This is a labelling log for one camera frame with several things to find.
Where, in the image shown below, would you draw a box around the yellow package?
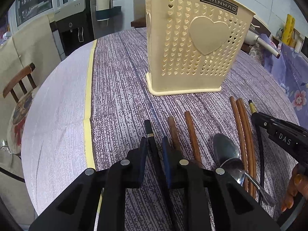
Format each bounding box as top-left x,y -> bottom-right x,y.
281,14 -> 295,45

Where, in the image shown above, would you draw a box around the purple floral cloth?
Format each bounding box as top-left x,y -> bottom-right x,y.
260,34 -> 308,128

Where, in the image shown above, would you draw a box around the white pan with handle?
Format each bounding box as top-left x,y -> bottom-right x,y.
244,23 -> 280,59

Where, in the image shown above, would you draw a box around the beige sofa cover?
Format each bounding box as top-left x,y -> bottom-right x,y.
0,14 -> 62,135

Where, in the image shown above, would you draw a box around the water dispenser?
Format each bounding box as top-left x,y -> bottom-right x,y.
54,0 -> 95,56

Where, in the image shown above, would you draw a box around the cream plastic utensil holder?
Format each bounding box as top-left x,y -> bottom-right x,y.
145,0 -> 254,96

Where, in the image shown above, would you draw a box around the steel spoon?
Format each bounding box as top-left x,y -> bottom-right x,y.
213,134 -> 275,207

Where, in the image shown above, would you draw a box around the wooden chair with cushion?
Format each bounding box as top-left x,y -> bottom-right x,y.
3,63 -> 39,157

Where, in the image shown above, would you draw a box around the black chopstick gold band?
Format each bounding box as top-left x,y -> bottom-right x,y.
144,119 -> 178,230

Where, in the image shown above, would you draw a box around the right hand painted nails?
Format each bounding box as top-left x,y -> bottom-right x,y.
281,164 -> 308,212

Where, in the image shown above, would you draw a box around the brown wooden chopstick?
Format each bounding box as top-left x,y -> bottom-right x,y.
236,97 -> 257,199
184,111 -> 202,164
229,96 -> 250,192
168,116 -> 181,151

